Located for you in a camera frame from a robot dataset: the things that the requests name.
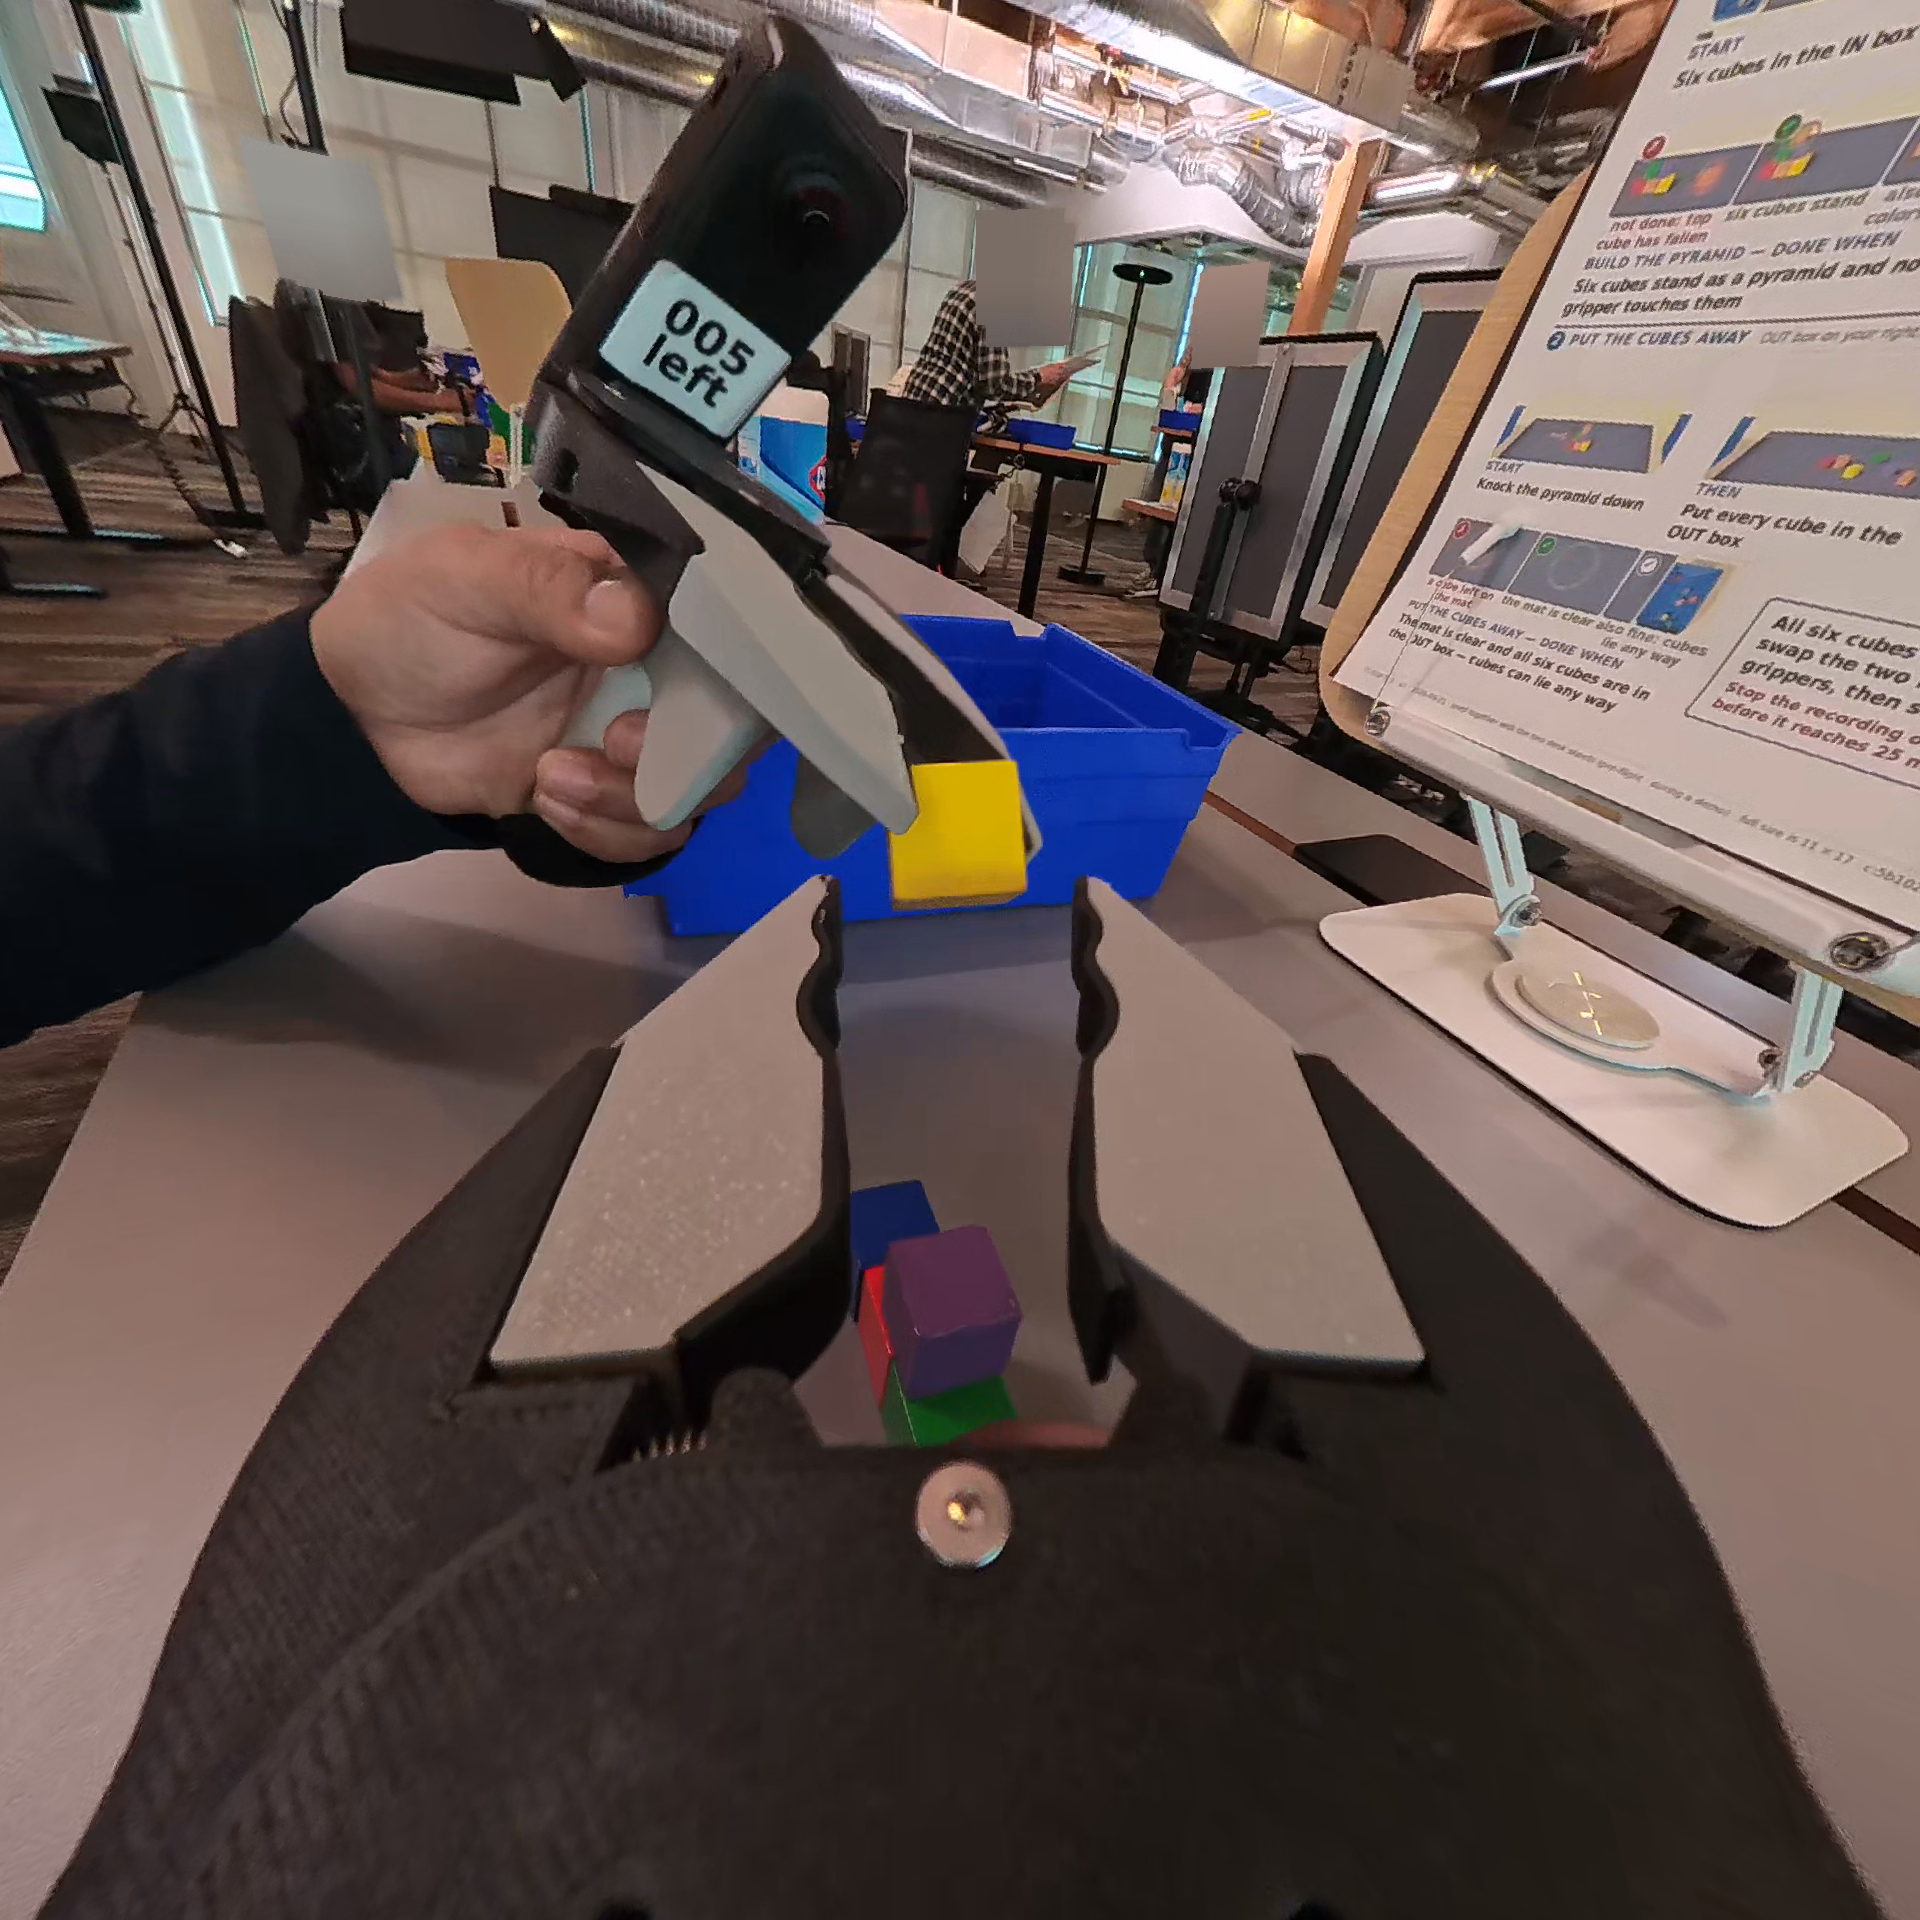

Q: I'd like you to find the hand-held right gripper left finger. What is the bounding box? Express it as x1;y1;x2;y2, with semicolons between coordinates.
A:
488;873;858;1383

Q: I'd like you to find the wooden backing board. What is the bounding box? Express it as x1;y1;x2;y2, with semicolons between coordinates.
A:
1316;165;1601;735

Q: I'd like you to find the blue plastic bin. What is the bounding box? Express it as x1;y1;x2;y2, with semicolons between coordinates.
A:
626;622;1241;939

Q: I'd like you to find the wooden background desk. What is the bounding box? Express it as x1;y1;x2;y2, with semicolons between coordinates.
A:
0;335;137;594

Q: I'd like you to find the disinfecting wipes canister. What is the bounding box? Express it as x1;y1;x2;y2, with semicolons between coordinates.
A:
755;381;836;527

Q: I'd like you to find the blue wooden cube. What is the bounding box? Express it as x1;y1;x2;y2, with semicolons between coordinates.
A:
848;1180;942;1281

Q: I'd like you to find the person's left hand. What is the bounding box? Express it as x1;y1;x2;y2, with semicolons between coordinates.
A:
307;522;771;868

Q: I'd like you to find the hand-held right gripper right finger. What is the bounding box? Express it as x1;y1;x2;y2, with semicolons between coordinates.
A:
1065;873;1427;1390

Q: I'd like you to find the plywood board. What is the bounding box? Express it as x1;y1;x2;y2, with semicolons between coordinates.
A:
446;257;571;399

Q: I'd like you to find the yellow wooden cube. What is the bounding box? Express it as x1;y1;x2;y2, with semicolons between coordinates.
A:
890;758;1032;908

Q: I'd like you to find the grey desk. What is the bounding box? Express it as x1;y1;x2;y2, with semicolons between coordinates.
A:
0;563;1920;1920

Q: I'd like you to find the black office chair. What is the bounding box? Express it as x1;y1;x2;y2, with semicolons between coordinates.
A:
228;281;413;558
860;393;981;575

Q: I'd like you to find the dark desk cable hatch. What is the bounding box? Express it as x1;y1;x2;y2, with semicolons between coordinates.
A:
1293;831;1491;906

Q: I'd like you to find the printed instruction sheet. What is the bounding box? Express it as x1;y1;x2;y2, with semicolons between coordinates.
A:
1332;0;1920;886

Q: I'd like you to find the purple wooden cube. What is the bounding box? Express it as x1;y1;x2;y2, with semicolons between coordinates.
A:
883;1225;1025;1401

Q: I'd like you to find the green wooden cube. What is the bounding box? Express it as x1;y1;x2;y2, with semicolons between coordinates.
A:
880;1366;1020;1449

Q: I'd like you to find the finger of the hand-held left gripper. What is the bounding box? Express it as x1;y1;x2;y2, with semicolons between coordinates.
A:
817;543;1045;873
660;502;922;861

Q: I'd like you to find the grey panel on stand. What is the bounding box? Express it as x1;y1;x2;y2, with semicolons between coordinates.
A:
1296;269;1502;634
1162;333;1385;662

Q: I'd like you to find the person's left forearm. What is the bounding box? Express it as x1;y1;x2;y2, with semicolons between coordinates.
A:
0;609;505;1052

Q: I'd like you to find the black floor lamp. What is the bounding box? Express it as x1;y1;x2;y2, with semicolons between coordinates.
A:
1057;259;1181;590

